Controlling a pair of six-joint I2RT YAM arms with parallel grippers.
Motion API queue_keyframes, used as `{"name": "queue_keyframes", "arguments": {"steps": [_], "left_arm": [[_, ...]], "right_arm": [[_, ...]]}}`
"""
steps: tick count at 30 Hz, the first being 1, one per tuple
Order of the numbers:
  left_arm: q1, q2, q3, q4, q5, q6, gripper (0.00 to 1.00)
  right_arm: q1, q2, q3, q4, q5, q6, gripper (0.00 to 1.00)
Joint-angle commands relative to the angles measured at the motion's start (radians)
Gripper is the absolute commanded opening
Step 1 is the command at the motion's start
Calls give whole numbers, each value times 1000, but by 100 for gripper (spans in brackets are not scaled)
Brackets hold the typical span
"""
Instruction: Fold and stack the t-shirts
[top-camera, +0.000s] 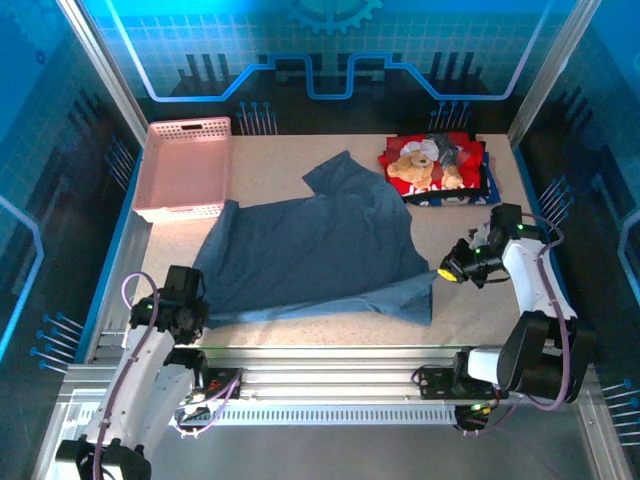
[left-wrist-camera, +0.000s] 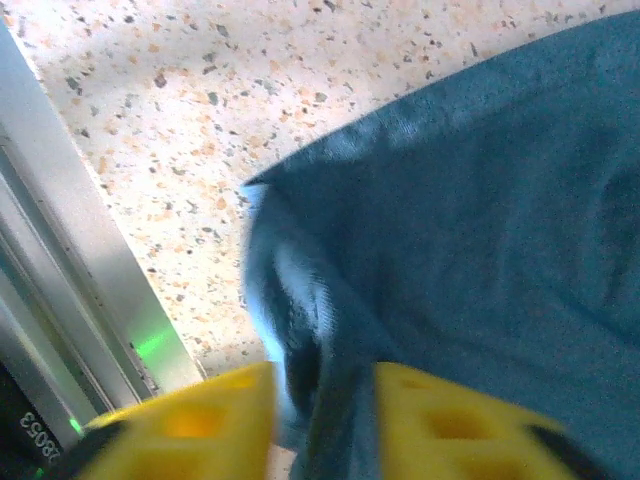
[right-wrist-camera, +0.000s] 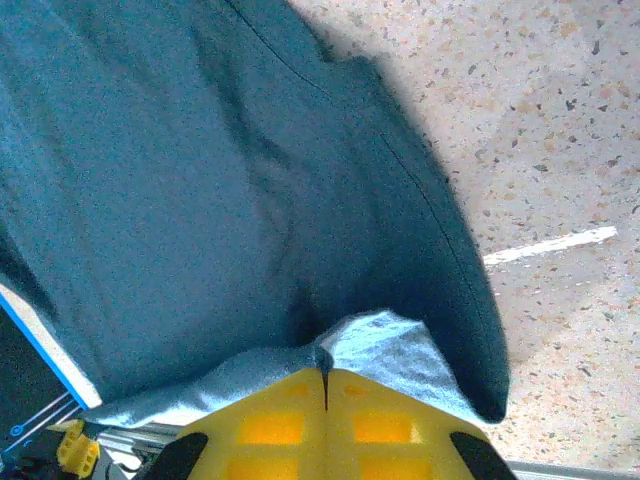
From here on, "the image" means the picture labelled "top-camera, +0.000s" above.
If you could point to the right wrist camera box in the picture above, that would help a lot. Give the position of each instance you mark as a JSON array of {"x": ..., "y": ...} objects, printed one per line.
[{"x": 480, "y": 234}]

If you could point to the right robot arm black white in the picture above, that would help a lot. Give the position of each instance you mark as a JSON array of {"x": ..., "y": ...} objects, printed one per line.
[{"x": 530, "y": 280}]

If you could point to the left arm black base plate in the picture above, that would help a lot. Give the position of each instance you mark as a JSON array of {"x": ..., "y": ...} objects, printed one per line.
[{"x": 225, "y": 385}]

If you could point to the aluminium frame post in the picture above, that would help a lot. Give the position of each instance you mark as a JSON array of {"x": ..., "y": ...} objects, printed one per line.
[
  {"x": 550, "y": 65},
  {"x": 100, "y": 65}
]

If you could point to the pink plastic basket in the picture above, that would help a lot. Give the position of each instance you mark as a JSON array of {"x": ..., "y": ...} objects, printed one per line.
[{"x": 185, "y": 170}]

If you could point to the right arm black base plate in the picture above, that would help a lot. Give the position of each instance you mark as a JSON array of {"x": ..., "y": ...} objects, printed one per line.
[{"x": 435, "y": 385}]

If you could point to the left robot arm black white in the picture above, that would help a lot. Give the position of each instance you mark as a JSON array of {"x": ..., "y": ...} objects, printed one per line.
[{"x": 145, "y": 370}]

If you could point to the small connector board with lights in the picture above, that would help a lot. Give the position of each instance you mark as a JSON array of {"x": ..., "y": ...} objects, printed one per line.
[{"x": 475, "y": 410}]

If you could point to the blue-grey t-shirt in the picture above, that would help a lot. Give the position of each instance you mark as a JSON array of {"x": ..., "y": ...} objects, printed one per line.
[{"x": 310, "y": 240}]

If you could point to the aluminium frame rail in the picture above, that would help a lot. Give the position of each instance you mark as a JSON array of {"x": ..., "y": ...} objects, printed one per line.
[{"x": 325, "y": 372}]

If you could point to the red teddy bear t-shirt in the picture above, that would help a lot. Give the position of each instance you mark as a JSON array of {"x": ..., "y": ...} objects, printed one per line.
[{"x": 420, "y": 167}]

